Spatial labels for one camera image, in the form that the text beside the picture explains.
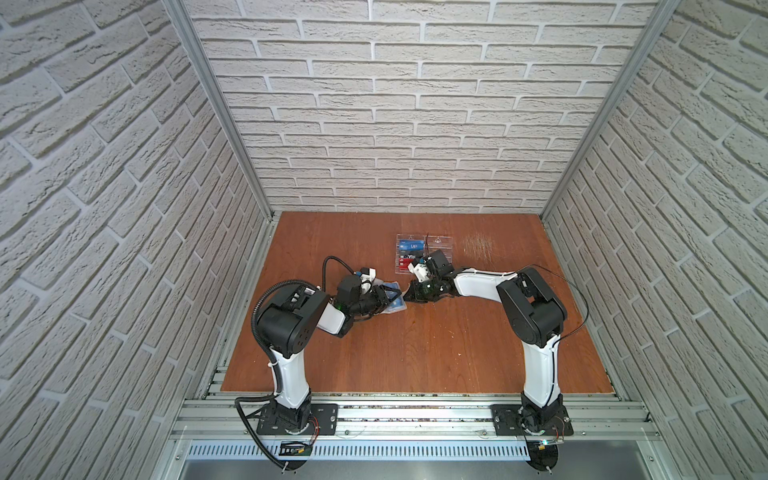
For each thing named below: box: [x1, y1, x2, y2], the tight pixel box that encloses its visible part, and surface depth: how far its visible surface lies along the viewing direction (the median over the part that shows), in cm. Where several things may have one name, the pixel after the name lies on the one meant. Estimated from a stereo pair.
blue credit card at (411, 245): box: [399, 239, 425, 251], surface depth 102 cm
